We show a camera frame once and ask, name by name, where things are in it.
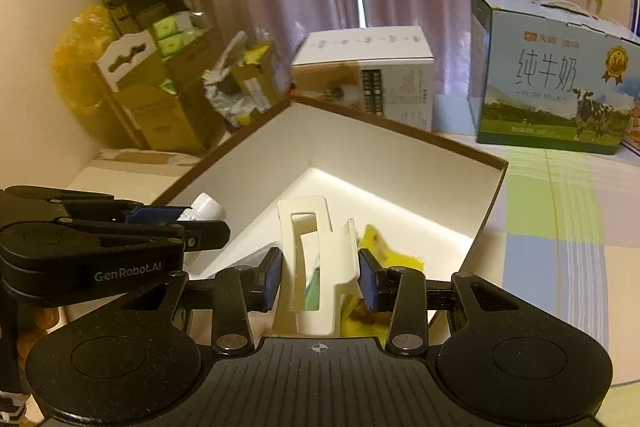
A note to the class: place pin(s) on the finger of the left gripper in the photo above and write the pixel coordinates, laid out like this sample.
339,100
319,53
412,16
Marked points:
202,235
25,203

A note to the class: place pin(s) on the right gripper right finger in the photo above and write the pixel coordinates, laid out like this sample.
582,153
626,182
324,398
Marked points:
400,291

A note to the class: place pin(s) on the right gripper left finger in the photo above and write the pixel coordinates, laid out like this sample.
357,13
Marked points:
239,291

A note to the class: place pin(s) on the white small bottle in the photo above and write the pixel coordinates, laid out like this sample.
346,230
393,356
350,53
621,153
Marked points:
204,208

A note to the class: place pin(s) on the yellow snack packet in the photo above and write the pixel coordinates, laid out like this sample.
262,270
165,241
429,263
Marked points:
356,319

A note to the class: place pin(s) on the green slim box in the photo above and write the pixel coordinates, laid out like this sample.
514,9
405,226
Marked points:
312,290

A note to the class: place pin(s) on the white plastic holder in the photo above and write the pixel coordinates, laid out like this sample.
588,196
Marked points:
320,268

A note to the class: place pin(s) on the person's left hand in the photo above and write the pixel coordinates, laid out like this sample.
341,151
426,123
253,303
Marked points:
35,324

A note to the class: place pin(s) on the large brown white open box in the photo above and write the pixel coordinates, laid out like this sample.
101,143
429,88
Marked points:
429,196

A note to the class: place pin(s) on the yellow plastic bag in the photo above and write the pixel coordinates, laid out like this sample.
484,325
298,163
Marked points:
79,81

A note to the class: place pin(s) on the bin of crumpled trash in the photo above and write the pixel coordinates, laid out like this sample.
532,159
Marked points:
243,83

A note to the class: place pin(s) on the brown cardboard box with tissues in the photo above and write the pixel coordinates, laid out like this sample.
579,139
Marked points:
156,78

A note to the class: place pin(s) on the checkered tablecloth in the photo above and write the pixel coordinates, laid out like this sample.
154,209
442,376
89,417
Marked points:
564,235

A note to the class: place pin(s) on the white cardboard box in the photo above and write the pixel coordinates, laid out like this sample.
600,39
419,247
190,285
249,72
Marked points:
383,71

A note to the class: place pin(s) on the green blue milk carton box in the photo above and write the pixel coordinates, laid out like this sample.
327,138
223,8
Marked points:
546,73

